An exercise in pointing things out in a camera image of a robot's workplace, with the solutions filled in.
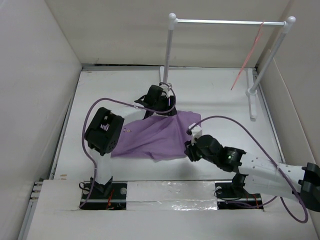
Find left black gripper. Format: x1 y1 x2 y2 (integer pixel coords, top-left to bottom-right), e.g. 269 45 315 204
153 95 177 117

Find purple trousers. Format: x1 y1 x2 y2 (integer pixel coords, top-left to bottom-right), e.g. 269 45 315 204
111 111 201 161

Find pink wire hanger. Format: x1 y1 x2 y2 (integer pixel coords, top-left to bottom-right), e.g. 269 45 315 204
230 21 265 91

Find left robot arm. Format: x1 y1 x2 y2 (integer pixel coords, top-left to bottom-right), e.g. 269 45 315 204
81 82 177 199

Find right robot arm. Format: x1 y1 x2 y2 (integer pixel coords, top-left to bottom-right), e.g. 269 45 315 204
184 135 320 212

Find white clothes rack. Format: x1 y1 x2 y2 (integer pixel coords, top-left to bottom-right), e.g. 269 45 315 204
160 13 296 120

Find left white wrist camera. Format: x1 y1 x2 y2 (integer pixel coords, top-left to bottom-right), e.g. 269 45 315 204
159 82 172 98

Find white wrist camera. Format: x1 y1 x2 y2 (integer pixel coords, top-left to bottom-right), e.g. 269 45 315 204
186 122 203 145
159 82 172 98

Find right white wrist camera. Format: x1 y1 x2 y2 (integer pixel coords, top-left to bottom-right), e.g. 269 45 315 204
186 122 203 145

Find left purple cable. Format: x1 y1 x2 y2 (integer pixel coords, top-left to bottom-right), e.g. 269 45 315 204
79 81 177 208

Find purple cable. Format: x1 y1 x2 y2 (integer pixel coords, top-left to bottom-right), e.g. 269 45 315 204
79 81 177 208
187 115 309 224

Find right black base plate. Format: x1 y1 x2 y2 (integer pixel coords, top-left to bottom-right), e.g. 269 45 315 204
214 181 263 210

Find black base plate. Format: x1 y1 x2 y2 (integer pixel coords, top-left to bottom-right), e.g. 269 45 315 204
79 178 128 211
214 181 263 210

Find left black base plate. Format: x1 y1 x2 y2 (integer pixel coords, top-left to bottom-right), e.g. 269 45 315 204
79 178 128 211

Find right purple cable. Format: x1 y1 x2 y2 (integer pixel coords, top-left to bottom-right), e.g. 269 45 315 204
187 115 309 224

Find aluminium frame rail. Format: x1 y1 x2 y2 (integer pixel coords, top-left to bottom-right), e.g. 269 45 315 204
17 66 82 240

